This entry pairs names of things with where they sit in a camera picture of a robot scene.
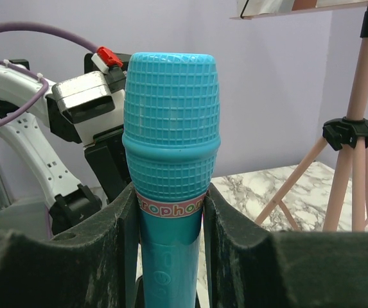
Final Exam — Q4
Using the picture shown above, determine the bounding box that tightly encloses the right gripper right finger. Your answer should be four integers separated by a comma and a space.
204, 185, 368, 307

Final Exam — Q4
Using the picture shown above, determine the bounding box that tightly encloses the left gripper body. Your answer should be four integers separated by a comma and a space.
83, 53, 133, 206

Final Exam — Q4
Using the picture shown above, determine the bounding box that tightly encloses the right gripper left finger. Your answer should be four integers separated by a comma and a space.
0, 185, 142, 307

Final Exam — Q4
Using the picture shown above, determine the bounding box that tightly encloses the blue plastic recorder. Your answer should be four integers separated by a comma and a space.
122, 52, 221, 307

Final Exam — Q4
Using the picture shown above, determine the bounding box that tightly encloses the pink folding music stand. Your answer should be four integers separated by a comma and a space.
230, 0, 368, 232

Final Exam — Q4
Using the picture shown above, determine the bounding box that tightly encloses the printed sheet music page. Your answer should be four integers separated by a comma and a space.
237, 0, 368, 19

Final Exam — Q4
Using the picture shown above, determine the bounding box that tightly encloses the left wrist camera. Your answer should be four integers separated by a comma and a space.
51, 46, 127, 148

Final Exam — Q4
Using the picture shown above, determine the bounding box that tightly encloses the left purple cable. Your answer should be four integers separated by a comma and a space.
0, 21, 100, 241

